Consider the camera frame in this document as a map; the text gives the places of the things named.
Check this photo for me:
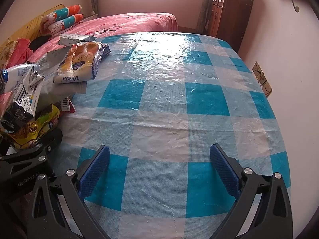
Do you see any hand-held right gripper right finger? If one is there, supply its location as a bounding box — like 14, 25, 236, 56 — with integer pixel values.
209, 144, 293, 239

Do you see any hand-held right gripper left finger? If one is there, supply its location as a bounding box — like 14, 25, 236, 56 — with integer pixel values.
26, 145, 111, 239

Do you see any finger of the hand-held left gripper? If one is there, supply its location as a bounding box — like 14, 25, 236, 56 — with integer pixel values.
0, 129, 63, 165

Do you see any yellow snack packet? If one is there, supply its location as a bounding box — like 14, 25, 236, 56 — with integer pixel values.
4, 104, 61, 151

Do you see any white and blue packet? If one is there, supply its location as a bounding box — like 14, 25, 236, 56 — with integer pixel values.
0, 63, 45, 100

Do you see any red wrapper with barcode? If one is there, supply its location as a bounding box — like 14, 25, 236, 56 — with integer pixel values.
60, 97, 76, 114

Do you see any black and white packet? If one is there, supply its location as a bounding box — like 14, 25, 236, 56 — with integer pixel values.
0, 97, 35, 132

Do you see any grey courier bag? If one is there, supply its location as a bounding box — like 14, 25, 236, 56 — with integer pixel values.
25, 47, 86, 110

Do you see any orange and white plastic pack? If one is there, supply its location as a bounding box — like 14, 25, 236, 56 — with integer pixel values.
53, 41, 105, 84

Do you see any blue checkered plastic tablecloth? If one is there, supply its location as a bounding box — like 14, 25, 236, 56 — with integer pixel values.
51, 31, 292, 239

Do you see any folded pink blanket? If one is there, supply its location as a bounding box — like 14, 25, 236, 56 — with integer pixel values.
0, 37, 33, 70

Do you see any black cloth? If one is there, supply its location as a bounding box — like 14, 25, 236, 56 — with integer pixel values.
29, 35, 51, 51

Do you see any yellow floral pillow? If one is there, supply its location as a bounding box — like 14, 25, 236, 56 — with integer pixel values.
0, 38, 13, 63

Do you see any small white carton box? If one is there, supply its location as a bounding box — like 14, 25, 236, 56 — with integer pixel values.
59, 33, 97, 47

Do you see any yellow headboard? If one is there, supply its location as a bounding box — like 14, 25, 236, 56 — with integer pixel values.
0, 4, 65, 53

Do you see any pink printed blanket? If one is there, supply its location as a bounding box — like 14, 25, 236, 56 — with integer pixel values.
0, 12, 178, 120

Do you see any brown wooden cabinet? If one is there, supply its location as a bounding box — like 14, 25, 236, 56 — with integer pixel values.
208, 0, 255, 51

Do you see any wall power socket panel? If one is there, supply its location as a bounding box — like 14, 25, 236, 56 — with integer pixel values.
252, 61, 273, 97

